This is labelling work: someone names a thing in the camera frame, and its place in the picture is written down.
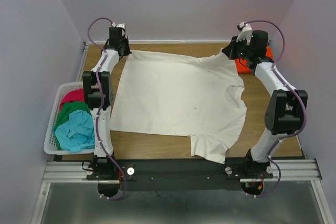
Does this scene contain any white t-shirt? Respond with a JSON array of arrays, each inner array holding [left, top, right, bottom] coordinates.
[[110, 50, 247, 163]]

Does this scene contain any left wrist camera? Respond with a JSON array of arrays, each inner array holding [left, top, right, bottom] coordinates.
[[111, 23, 127, 38]]

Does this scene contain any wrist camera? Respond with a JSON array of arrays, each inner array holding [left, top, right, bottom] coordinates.
[[236, 22, 253, 42], [111, 23, 127, 38]]

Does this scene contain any aluminium frame rail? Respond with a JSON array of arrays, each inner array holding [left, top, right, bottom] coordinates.
[[32, 159, 333, 223]]

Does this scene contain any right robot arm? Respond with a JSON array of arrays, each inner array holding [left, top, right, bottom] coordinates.
[[222, 28, 308, 178]]

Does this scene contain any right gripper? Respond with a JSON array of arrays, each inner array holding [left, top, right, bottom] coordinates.
[[221, 36, 253, 60]]

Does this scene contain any light blue t-shirt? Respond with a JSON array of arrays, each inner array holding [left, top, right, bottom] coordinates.
[[54, 110, 95, 153]]

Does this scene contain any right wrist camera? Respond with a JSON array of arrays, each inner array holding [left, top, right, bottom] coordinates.
[[236, 22, 253, 42]]

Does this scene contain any orange folded t-shirt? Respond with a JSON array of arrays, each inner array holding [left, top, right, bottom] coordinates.
[[235, 46, 273, 74]]

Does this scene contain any green t-shirt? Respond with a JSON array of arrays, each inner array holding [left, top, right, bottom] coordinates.
[[54, 101, 91, 131]]

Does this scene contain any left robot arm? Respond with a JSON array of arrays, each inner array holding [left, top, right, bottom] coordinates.
[[82, 24, 131, 180]]

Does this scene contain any magenta t-shirt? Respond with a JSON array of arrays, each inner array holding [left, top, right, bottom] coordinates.
[[60, 89, 84, 108]]

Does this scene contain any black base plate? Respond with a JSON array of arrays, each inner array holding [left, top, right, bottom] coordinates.
[[82, 157, 273, 191]]

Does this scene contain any white laundry basket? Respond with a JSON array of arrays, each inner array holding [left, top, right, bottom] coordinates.
[[44, 82, 94, 155]]

